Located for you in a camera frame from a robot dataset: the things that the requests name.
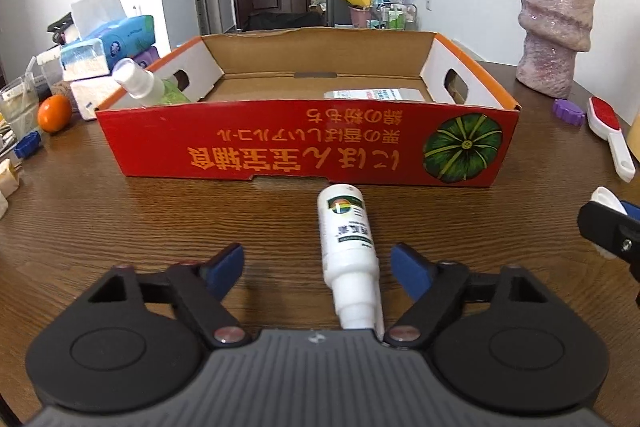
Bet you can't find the red white lint brush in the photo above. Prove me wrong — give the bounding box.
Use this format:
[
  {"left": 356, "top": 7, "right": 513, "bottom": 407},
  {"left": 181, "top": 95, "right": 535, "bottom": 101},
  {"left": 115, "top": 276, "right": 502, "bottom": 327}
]
[{"left": 587, "top": 96, "right": 636, "bottom": 183}]

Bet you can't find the white spray bottle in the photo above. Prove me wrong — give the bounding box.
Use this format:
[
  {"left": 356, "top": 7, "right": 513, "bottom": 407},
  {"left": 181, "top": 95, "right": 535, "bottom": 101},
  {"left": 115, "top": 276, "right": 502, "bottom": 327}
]
[{"left": 317, "top": 184, "right": 384, "bottom": 337}]

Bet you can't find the blue plastic lid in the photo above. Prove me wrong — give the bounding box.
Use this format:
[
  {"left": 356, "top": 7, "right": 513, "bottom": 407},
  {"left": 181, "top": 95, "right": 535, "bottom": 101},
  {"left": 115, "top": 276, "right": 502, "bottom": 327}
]
[{"left": 13, "top": 130, "right": 42, "bottom": 160}]

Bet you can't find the white round lid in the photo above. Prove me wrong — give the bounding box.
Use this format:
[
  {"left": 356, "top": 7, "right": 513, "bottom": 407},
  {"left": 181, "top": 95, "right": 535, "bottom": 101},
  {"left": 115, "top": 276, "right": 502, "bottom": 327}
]
[{"left": 590, "top": 186, "right": 639, "bottom": 259}]

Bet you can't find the purple small cap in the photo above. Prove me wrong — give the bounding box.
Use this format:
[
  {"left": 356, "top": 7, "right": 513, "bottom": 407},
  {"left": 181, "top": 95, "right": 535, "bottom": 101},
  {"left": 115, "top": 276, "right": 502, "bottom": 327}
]
[{"left": 552, "top": 98, "right": 586, "bottom": 127}]

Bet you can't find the white tape roll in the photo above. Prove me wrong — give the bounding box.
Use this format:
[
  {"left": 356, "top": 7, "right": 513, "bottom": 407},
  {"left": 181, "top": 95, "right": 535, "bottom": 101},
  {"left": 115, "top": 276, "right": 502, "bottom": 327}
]
[{"left": 0, "top": 192, "right": 9, "bottom": 219}]

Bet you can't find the beige power adapter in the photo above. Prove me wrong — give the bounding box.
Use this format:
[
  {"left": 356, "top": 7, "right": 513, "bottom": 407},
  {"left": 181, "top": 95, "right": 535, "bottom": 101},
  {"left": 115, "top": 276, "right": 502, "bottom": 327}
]
[{"left": 0, "top": 158, "right": 20, "bottom": 198}]

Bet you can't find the pink textured vase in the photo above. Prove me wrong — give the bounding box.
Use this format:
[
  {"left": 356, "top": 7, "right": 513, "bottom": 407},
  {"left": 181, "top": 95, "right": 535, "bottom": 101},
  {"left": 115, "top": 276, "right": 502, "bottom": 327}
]
[{"left": 516, "top": 0, "right": 596, "bottom": 98}]

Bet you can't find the orange fruit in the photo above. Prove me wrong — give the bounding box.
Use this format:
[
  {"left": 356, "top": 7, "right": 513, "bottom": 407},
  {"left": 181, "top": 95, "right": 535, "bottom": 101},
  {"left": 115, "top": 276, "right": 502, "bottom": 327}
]
[{"left": 37, "top": 94, "right": 73, "bottom": 133}]

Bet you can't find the white medicine box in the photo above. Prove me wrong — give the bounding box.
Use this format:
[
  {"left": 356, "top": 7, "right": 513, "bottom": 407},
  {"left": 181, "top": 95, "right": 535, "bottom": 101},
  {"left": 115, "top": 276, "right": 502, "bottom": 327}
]
[{"left": 323, "top": 88, "right": 425, "bottom": 103}]

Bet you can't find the green spray bottle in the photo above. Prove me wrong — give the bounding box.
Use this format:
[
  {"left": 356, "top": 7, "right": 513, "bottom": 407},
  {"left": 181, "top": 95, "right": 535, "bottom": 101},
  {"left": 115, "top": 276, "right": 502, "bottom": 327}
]
[{"left": 112, "top": 58, "right": 190, "bottom": 107}]

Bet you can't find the clear drinking glass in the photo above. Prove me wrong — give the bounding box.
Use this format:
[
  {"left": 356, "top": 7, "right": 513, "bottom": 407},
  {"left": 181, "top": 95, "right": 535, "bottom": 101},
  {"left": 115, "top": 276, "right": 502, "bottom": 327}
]
[{"left": 1, "top": 72, "right": 39, "bottom": 141}]

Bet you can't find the red cardboard produce box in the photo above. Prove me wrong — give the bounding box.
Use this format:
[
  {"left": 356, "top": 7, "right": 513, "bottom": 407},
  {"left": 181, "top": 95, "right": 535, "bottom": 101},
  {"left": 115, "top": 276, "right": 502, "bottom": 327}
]
[{"left": 96, "top": 27, "right": 521, "bottom": 187}]

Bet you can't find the purple tissue pack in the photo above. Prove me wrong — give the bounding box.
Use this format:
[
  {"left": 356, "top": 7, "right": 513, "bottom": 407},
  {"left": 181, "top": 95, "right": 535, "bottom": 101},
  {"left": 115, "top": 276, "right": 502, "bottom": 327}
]
[{"left": 69, "top": 45, "right": 162, "bottom": 122}]

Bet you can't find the clear food container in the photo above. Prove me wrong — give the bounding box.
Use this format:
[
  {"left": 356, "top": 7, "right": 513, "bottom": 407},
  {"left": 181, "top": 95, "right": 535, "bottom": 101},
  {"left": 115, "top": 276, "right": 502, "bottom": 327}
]
[{"left": 36, "top": 46, "right": 74, "bottom": 102}]

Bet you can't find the blue tissue pack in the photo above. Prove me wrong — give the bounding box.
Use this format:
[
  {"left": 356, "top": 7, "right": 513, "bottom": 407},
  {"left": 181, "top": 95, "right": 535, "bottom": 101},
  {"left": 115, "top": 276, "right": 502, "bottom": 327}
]
[{"left": 60, "top": 0, "right": 155, "bottom": 82}]

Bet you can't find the black folding chair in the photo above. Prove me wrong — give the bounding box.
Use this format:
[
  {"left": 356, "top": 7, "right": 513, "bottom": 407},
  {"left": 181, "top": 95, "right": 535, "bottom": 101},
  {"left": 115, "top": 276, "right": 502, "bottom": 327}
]
[{"left": 242, "top": 11, "right": 326, "bottom": 32}]

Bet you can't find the wire storage rack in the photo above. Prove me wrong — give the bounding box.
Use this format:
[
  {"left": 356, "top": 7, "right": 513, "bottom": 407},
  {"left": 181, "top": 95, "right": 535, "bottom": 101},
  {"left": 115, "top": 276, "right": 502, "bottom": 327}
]
[{"left": 367, "top": 0, "right": 418, "bottom": 30}]

